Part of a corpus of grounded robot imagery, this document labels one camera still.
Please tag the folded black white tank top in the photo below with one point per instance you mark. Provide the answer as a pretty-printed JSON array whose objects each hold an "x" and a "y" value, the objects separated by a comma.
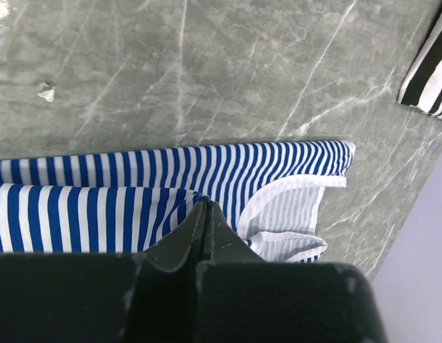
[{"x": 422, "y": 85}]

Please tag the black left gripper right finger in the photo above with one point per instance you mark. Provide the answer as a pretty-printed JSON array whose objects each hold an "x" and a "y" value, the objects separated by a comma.
[{"x": 242, "y": 298}]

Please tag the blue white striped tank top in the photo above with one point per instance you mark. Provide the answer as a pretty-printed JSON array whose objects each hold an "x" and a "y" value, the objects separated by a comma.
[{"x": 268, "y": 193}]

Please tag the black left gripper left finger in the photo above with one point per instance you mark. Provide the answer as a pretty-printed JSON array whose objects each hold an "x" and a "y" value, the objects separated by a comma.
[{"x": 109, "y": 297}]

